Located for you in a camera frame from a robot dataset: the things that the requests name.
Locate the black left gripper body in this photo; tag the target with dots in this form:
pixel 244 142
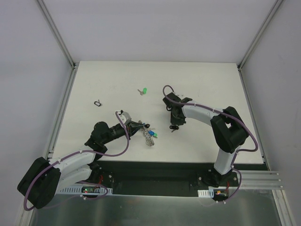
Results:
pixel 131 127

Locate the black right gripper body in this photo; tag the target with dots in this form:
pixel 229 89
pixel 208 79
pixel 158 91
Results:
pixel 177 119

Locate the black tag silver key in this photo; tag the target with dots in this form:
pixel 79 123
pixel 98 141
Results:
pixel 174 128

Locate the metal disc with key rings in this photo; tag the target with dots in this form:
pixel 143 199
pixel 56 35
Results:
pixel 148 138

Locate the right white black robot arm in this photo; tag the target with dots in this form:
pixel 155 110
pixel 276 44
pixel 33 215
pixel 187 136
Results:
pixel 228 128

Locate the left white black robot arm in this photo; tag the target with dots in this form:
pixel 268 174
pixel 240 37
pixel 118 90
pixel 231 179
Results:
pixel 45 178

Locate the green tag silver key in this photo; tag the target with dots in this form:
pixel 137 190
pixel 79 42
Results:
pixel 143 91

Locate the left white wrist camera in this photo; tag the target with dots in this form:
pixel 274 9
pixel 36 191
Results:
pixel 124 117

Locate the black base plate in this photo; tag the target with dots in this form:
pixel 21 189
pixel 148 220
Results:
pixel 158 178

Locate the left white cable duct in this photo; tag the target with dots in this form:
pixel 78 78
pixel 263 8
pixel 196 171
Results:
pixel 85 190

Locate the white cable duct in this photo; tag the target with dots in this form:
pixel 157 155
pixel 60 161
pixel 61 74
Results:
pixel 85 190
pixel 209 193

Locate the right white cable duct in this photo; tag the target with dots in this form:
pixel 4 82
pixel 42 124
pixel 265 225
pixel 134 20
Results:
pixel 209 193

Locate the left aluminium frame rail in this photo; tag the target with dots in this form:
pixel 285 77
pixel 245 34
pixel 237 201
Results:
pixel 71 77

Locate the aluminium frame rail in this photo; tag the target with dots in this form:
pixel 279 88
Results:
pixel 253 70
pixel 71 77

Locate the front aluminium rail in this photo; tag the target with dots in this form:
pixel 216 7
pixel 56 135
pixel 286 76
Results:
pixel 260 180

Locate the right aluminium frame rail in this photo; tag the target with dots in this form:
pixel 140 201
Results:
pixel 253 70

